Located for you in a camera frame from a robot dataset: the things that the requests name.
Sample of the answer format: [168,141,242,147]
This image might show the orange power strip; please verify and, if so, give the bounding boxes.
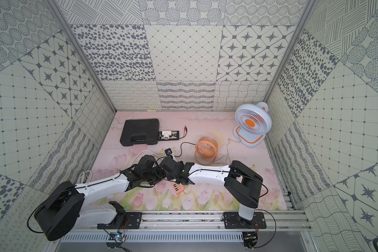
[171,182,184,195]

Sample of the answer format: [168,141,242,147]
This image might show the black USB cable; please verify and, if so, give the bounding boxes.
[173,141,196,158]

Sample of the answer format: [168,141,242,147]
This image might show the grey fan power cable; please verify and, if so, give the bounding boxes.
[217,138,240,164]

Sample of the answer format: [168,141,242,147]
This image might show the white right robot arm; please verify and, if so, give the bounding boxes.
[156,157,263,221]

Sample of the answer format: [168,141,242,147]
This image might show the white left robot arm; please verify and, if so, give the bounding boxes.
[34,155,157,241]

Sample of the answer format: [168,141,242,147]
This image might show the small orange desk fan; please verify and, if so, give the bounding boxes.
[195,136,218,165]

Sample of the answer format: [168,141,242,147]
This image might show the white orange desk fan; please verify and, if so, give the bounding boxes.
[233,102,273,148]

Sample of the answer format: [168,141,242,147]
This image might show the black tray with white adapter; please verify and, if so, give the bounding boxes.
[158,130,180,141]

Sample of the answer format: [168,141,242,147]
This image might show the red black clip leads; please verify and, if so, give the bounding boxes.
[180,126,188,139]

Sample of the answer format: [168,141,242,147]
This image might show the black tool case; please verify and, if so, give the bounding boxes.
[120,119,160,147]

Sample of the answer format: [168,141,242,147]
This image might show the green circuit board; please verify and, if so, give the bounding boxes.
[109,232,126,244]

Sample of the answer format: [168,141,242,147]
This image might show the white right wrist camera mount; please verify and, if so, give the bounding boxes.
[164,148,175,159]

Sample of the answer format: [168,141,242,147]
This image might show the white power strip cable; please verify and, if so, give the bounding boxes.
[130,150,161,164]

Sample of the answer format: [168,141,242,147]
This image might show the coiled white cable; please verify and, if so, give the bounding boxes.
[77,170,93,185]

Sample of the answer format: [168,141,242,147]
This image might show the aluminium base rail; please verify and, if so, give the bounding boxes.
[121,210,312,232]

